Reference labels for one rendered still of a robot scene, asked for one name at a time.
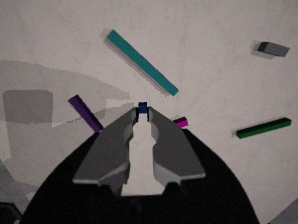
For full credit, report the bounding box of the magenta rod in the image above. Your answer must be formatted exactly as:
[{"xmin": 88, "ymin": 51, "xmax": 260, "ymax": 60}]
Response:
[{"xmin": 173, "ymin": 117, "xmax": 188, "ymax": 127}]

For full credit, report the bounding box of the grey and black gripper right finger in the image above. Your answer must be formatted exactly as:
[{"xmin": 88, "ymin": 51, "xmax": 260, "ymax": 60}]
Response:
[{"xmin": 147, "ymin": 106, "xmax": 260, "ymax": 224}]

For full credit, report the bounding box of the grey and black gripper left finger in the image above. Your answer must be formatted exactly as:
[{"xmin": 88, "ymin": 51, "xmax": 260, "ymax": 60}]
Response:
[{"xmin": 19, "ymin": 107, "xmax": 139, "ymax": 224}]

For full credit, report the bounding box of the purple rod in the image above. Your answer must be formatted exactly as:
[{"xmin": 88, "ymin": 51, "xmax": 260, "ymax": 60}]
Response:
[{"xmin": 68, "ymin": 95, "xmax": 104, "ymax": 132}]

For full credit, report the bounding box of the small blue cube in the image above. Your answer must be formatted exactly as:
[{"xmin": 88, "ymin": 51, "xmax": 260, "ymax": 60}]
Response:
[{"xmin": 138, "ymin": 102, "xmax": 147, "ymax": 114}]

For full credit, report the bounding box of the turquoise rod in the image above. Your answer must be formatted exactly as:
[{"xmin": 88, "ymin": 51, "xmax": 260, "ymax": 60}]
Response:
[{"xmin": 107, "ymin": 29, "xmax": 179, "ymax": 96}]

